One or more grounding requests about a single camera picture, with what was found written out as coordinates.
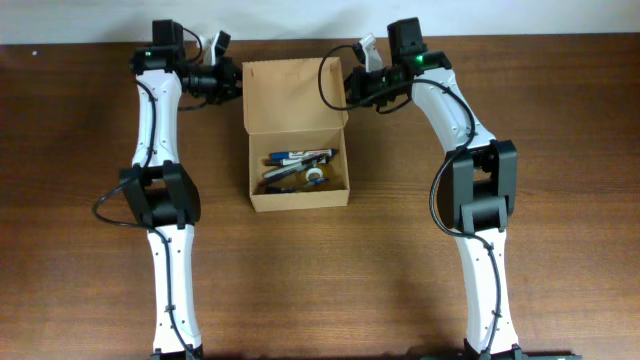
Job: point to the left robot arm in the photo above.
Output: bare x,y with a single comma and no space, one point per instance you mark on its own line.
162,197

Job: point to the grey Sharpie marker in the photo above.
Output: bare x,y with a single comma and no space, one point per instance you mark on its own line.
281,173

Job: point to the yellow tape roll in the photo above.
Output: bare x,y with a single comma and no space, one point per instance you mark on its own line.
317,175

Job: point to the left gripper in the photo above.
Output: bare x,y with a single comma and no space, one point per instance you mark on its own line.
228,80

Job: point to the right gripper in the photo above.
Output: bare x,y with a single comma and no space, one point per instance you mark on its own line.
355,86

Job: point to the cardboard box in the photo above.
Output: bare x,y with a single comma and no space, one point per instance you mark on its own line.
294,105

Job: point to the blue ballpoint pen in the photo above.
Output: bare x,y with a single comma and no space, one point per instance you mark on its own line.
298,188

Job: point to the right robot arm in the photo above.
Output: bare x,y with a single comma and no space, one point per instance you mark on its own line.
473,192

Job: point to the black whiteboard marker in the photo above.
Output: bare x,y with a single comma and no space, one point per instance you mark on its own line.
286,162

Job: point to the blue whiteboard marker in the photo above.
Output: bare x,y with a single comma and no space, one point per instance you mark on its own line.
302,154

